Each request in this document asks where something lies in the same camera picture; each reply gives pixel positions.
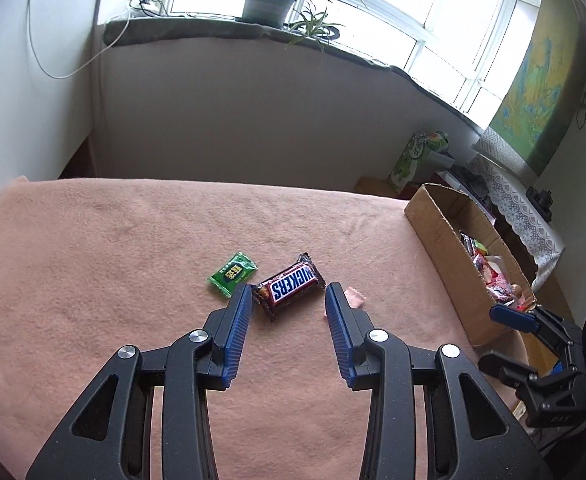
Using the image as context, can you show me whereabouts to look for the white lace cloth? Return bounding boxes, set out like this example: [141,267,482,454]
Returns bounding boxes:
[473,127,566,291]

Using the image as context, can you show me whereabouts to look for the white cable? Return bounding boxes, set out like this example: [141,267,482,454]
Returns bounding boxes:
[25,0,138,81]

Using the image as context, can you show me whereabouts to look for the pile of colourful snack packets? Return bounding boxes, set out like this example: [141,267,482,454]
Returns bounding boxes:
[460,230,536,313]

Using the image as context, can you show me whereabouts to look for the green candy packet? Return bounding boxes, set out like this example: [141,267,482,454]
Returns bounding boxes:
[208,251,258,297]

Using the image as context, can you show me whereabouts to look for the potted plant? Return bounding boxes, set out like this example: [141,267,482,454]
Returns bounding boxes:
[228,0,369,68]

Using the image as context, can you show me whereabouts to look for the green carton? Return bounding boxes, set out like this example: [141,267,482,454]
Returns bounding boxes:
[387,131,456,193]

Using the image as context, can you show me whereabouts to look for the small black object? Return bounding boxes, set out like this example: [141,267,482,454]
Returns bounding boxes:
[526,187,554,218]

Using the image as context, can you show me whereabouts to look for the white cabinet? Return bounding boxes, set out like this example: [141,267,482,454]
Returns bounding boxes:
[0,0,106,241]

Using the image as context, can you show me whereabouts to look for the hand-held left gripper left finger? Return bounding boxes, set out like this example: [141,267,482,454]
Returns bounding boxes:
[25,284,254,480]

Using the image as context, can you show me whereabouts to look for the white power adapter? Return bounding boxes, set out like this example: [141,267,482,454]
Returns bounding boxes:
[130,0,166,18]

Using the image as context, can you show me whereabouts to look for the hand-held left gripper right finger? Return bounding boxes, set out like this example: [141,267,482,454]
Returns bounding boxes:
[324,282,549,480]

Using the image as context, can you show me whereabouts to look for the small chocolate bar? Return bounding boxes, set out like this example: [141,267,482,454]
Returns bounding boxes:
[250,253,326,322]

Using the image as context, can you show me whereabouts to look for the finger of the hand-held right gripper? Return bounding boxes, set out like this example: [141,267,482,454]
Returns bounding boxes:
[477,350,543,397]
[490,304,585,367]

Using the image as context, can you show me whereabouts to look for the pink blanket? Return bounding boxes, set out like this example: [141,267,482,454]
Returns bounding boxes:
[0,176,529,480]

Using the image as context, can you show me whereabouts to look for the wall painting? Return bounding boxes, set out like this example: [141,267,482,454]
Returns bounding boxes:
[488,0,586,176]

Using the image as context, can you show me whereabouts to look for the grey windowsill cover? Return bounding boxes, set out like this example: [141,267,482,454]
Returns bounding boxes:
[103,15,484,133]

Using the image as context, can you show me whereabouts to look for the cardboard box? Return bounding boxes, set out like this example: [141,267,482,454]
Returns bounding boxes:
[404,183,539,348]

